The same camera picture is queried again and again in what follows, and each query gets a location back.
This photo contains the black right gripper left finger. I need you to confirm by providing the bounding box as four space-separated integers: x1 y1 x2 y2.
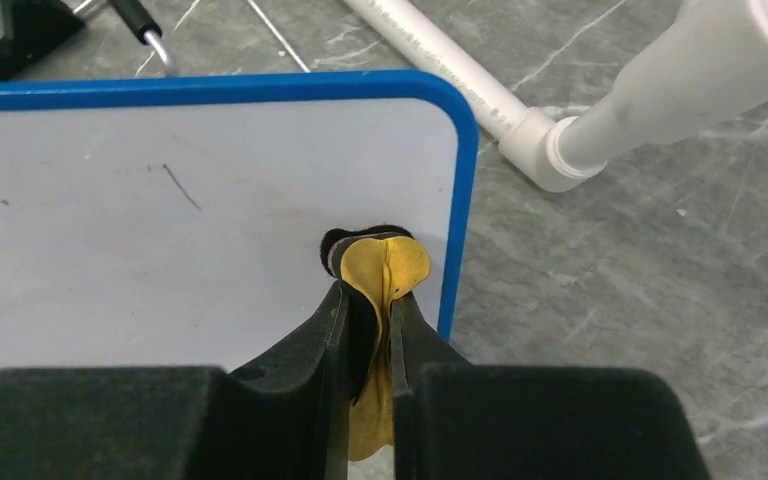
0 286 350 479

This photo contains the blue framed whiteboard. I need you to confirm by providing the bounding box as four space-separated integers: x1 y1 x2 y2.
0 70 478 369

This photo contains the yellow black eraser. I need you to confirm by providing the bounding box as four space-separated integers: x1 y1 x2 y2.
320 224 431 462

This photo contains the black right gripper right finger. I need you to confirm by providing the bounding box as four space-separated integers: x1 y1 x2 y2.
390 296 710 479

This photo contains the white pvc pipe frame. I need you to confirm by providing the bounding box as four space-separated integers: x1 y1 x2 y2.
349 1 768 192

